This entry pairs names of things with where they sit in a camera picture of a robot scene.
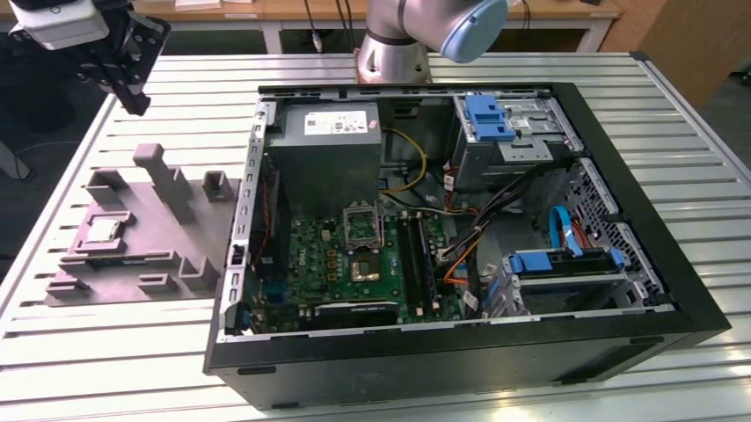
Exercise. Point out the green motherboard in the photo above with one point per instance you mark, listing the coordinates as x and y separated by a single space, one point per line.
317 268

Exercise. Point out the silver CPU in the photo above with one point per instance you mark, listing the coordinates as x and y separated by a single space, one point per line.
100 229

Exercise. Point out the grey parts rack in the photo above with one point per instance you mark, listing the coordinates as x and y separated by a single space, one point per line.
159 228

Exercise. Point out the grey metal drive cage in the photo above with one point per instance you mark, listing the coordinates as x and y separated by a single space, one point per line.
519 151
510 290

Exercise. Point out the black graphics card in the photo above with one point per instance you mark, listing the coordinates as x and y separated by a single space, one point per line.
355 310

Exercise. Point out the wooden desk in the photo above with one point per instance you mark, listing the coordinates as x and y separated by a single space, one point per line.
563 12

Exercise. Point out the black PC case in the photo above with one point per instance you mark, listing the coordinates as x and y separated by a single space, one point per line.
470 369

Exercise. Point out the blue disk carrier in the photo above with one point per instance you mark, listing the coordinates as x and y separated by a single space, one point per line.
531 263
485 118

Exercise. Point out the CPU socket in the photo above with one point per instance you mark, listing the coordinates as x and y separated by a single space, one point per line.
367 269

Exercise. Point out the wooden cabinet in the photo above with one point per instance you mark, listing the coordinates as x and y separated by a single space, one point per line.
693 48

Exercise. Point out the white box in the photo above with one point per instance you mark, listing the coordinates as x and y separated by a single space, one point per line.
199 3

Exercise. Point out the black RAM slot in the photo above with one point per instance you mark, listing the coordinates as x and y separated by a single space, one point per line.
409 264
415 264
426 264

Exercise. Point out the blue VGA port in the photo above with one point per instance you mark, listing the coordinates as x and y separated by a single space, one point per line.
245 318

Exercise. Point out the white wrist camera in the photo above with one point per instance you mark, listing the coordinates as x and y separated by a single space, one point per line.
59 22

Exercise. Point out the grey power supply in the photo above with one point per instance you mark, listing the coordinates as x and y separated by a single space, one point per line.
323 171

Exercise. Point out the white power connector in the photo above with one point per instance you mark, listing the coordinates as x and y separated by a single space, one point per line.
445 253

